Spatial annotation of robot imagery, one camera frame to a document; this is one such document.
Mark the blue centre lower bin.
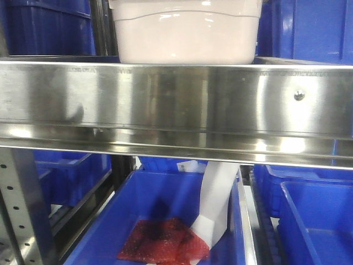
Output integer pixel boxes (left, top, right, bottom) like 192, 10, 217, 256
64, 170, 245, 264

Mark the blue left lower bin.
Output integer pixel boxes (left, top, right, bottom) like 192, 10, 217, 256
33, 150, 111, 206

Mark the shelf rail screw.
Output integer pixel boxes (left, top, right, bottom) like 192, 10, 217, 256
293, 89, 305, 101

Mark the blue rear lower bin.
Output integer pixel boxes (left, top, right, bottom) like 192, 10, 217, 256
253, 164, 352, 218

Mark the blue upper right bin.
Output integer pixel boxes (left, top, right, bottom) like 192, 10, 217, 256
256, 1, 352, 65

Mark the stainless steel shelf rail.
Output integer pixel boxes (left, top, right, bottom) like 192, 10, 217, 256
1, 57, 352, 168

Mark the blue right lower bin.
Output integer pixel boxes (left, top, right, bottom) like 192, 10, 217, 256
278, 182, 352, 264

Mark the white plastic storage bin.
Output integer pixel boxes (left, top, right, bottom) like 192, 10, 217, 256
109, 1, 263, 65

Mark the blue bin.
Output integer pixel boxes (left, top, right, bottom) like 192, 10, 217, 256
278, 182, 352, 264
1, 1, 95, 55
253, 164, 352, 218
33, 150, 111, 206
64, 170, 245, 264
256, 1, 352, 65

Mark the blue upper left bin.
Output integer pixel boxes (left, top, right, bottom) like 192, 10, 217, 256
1, 1, 95, 55

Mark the white paper sheet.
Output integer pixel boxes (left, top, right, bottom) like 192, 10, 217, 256
191, 161, 240, 248

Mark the perforated metal shelf upright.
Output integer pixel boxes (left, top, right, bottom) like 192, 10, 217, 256
1, 147, 58, 264

